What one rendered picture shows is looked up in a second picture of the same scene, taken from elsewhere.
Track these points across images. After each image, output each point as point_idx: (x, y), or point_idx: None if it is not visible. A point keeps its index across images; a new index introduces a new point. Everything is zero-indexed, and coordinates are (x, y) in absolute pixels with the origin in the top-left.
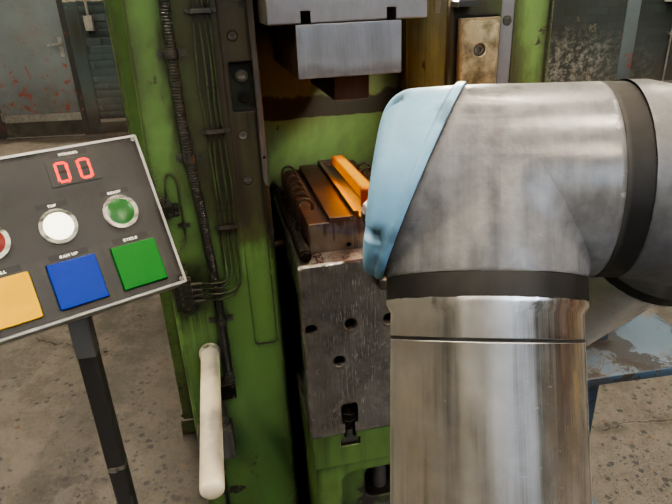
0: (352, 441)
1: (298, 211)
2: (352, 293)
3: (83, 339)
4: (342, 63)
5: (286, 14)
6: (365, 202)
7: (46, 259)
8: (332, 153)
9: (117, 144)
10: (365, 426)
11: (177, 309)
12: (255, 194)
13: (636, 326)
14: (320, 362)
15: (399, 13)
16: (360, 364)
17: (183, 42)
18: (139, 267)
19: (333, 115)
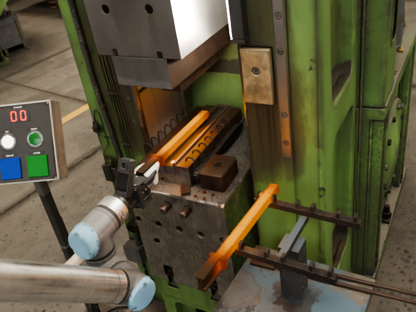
0: (176, 286)
1: (144, 150)
2: (155, 208)
3: (38, 187)
4: (138, 79)
5: (105, 49)
6: (140, 164)
7: (0, 155)
8: (236, 98)
9: (40, 104)
10: (179, 281)
11: (106, 179)
12: (138, 130)
13: (335, 307)
14: (147, 237)
15: (164, 56)
16: (168, 247)
17: (91, 44)
18: (36, 168)
19: (234, 73)
